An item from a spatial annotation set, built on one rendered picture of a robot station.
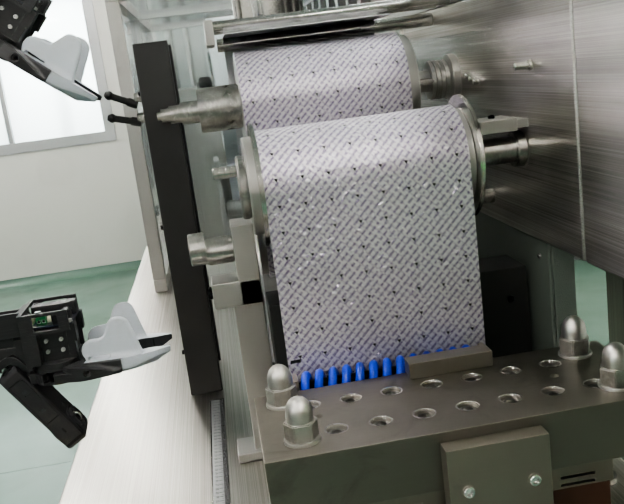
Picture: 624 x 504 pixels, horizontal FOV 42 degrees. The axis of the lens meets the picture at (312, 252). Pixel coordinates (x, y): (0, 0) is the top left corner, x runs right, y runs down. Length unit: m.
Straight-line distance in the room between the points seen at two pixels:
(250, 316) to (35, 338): 0.26
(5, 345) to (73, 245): 5.72
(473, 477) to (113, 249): 5.94
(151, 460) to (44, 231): 5.60
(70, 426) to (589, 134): 0.63
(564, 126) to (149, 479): 0.65
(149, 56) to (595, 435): 0.78
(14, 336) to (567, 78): 0.64
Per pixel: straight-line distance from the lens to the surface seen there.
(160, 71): 1.22
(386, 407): 0.85
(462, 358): 0.92
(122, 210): 6.56
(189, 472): 1.08
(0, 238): 6.75
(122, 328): 0.90
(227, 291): 0.99
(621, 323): 1.23
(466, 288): 0.97
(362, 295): 0.94
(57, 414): 0.96
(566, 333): 0.94
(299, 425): 0.79
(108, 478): 1.11
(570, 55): 0.88
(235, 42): 1.29
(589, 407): 0.84
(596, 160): 0.85
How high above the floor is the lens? 1.38
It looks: 13 degrees down
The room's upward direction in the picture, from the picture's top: 7 degrees counter-clockwise
